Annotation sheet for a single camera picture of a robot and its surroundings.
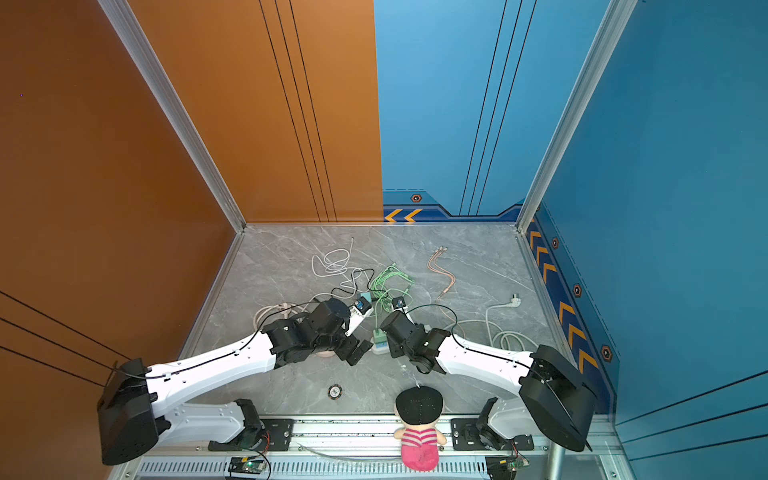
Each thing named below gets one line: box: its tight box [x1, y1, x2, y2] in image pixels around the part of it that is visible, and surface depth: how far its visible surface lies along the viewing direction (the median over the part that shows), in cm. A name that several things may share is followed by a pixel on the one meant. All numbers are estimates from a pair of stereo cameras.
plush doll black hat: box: [394, 386, 447, 472], surface depth 71 cm
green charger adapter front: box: [373, 328, 387, 343], surface depth 85 cm
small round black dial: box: [327, 383, 343, 400], surface depth 82 cm
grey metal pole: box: [548, 440, 566, 480], surface depth 70 cm
